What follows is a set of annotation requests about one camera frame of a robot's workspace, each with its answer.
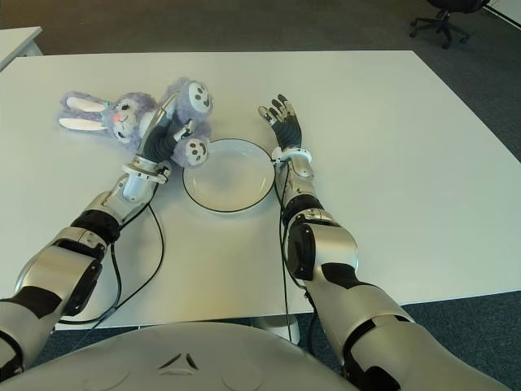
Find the silver robot torso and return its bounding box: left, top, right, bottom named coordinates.
left=0, top=321, right=355, bottom=391

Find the white table leg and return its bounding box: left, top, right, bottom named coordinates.
left=250, top=315, right=301, bottom=344

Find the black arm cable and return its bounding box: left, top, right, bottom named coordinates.
left=270, top=160, right=317, bottom=355
left=52, top=201, right=166, bottom=327

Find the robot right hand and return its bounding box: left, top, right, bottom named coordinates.
left=258, top=93, right=304, bottom=154

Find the black office chair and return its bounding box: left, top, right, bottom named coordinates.
left=409, top=0, right=471, bottom=50

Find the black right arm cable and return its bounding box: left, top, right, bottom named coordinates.
left=270, top=160, right=317, bottom=355

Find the white side desk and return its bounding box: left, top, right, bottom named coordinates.
left=0, top=26, right=44, bottom=73

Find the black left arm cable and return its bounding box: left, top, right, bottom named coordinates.
left=52, top=201, right=166, bottom=327

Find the purple plush rabbit doll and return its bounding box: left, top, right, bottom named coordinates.
left=55, top=77, right=215, bottom=168

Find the white plate black rim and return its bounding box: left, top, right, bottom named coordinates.
left=182, top=138, right=277, bottom=213

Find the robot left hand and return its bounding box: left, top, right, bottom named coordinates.
left=135, top=91, right=195, bottom=164

